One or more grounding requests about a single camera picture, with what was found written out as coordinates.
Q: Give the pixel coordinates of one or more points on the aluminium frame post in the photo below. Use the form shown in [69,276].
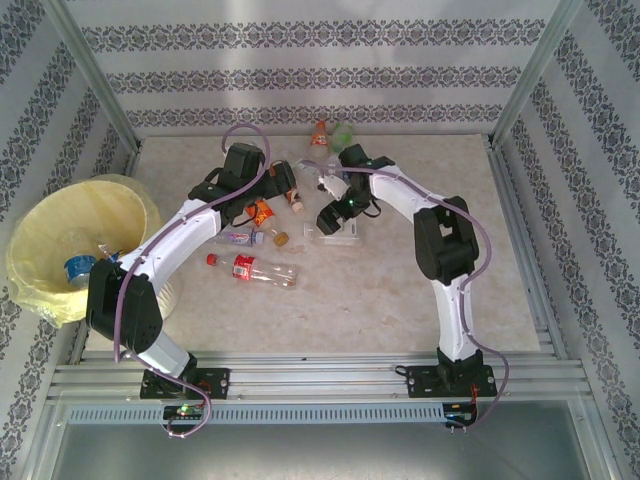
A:
[95,75]
[540,70]

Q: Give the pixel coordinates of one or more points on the brown plastic bottle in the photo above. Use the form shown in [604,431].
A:
[298,206]

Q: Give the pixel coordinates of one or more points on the clear square plastic bottle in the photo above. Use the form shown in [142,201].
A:
[345,241]

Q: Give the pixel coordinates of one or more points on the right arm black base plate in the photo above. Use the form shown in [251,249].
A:
[425,382]

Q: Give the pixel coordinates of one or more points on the clear crumpled plastic bottle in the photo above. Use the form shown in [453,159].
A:
[87,241]

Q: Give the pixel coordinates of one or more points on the small controller board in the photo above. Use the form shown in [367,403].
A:
[185,412]
[460,415]

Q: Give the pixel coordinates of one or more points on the aluminium cross rail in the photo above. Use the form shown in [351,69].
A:
[320,375]

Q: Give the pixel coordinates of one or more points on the bin with yellow bag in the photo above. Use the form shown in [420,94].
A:
[45,220]

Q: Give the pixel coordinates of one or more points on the orange label plastic bottle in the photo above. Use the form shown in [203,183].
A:
[317,136]

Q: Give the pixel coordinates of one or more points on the clear bottle white label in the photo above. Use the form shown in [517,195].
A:
[307,170]

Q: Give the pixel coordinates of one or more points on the green dotted plastic bottle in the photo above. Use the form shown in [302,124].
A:
[343,135]

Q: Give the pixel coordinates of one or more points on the grey metal panel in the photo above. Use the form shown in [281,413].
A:
[320,455]

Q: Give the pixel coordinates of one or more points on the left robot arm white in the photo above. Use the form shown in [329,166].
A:
[170,235]

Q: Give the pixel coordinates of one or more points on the white ribbed waste bin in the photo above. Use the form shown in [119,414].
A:
[170,297]

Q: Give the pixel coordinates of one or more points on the orange print plastic bottle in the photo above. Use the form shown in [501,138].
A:
[262,216]

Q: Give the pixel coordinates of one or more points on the small clear plastic bottle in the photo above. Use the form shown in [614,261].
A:
[331,161]

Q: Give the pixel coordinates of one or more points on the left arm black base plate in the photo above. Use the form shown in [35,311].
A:
[215,382]

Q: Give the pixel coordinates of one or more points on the red label cola bottle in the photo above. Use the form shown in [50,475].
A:
[245,266]

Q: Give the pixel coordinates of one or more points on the blue label plastic bottle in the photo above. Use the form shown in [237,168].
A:
[80,267]

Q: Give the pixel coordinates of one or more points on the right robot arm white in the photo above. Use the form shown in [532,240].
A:
[452,320]

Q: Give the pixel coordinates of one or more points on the purple label water bottle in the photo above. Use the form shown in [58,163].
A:
[240,236]

